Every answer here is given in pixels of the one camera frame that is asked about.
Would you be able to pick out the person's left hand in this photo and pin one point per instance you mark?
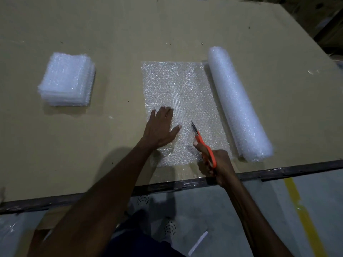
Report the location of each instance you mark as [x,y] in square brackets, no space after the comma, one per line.
[158,131]

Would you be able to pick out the person's right hand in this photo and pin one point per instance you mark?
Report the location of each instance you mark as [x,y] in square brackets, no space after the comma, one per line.
[222,165]

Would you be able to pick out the person's right thumb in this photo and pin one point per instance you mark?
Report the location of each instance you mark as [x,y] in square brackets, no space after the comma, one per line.
[201,148]

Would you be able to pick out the person's left little finger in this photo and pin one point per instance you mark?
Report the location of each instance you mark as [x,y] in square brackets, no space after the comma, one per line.
[152,115]

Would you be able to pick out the person's left thumb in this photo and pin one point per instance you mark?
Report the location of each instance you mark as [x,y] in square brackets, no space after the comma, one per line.
[175,131]

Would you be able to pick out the clear bubble wrap sheet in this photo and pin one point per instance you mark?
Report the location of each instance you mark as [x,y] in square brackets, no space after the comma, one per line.
[182,90]

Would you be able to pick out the person's right forearm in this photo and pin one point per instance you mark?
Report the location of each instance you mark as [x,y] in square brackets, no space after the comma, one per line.
[254,219]

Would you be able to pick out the person's left forearm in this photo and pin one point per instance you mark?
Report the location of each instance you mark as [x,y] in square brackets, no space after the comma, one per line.
[107,195]

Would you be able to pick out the bubble wrap roll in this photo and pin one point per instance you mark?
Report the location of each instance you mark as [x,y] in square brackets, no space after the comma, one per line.
[235,104]

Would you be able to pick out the white dotted shoe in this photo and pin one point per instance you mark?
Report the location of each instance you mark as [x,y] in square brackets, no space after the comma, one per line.
[143,199]
[170,228]

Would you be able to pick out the stack of cut bubble wrap pieces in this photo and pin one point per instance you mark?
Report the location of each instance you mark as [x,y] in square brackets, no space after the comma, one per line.
[67,80]

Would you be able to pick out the white paper strip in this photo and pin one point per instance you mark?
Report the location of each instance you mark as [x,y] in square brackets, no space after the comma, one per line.
[198,243]

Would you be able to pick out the person's dark trousers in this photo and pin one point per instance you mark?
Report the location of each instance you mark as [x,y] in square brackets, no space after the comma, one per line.
[144,246]

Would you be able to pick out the brown cardboard box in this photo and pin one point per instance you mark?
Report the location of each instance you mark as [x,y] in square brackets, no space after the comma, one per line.
[53,218]

